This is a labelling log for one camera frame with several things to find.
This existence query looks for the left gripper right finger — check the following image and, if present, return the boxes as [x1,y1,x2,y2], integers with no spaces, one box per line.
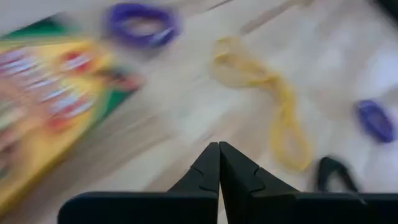
[218,141,398,224]

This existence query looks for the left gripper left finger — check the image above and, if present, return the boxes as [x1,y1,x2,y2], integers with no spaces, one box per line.
[57,142,221,224]

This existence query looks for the black spiral wrist coil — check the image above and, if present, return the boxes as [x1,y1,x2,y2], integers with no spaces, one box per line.
[315,154,360,193]

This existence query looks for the purple spiral wrist coil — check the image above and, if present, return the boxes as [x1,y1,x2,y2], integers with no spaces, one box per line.
[104,2,182,50]
[353,98,398,144]

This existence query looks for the yellow Crayola crayon box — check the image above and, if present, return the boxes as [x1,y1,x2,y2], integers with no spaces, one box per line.
[0,17,146,215]

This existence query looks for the yellow rubber band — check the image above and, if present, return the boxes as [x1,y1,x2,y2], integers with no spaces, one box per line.
[210,34,315,174]

